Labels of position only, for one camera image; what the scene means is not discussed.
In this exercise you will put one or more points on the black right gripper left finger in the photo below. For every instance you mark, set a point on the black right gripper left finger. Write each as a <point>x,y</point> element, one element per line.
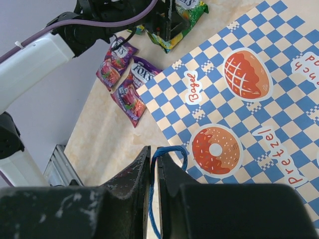
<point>115,210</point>

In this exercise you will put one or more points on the purple snack packet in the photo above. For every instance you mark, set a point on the purple snack packet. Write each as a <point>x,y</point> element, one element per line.
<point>126,96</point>
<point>115,63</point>

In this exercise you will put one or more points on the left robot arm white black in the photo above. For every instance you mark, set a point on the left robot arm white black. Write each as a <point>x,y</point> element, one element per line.
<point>64,38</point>

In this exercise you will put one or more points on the blue checkered paper bag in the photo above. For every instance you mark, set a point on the blue checkered paper bag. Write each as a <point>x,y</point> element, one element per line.
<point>245,103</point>

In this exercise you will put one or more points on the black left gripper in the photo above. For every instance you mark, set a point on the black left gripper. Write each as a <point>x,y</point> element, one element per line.
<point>114,15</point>

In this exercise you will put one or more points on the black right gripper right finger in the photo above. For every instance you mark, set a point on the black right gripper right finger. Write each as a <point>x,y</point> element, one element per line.
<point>191,210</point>

